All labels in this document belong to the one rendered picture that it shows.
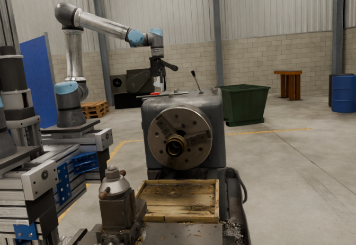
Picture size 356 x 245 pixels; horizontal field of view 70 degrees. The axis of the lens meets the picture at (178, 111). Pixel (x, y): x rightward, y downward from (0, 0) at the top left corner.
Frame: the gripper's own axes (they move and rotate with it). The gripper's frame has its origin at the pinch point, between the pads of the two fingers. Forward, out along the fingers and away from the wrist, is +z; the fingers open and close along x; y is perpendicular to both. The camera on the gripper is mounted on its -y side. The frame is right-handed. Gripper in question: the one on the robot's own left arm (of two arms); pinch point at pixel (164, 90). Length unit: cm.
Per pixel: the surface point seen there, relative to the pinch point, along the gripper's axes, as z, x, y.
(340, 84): 59, -528, -321
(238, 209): 76, 3, -40
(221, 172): 45, 17, -31
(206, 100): 6.0, 14.6, -25.2
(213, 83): 66, -971, -5
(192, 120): 12.8, 31.9, -18.9
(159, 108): 8.3, 16.1, 0.3
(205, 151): 27.8, 31.9, -24.4
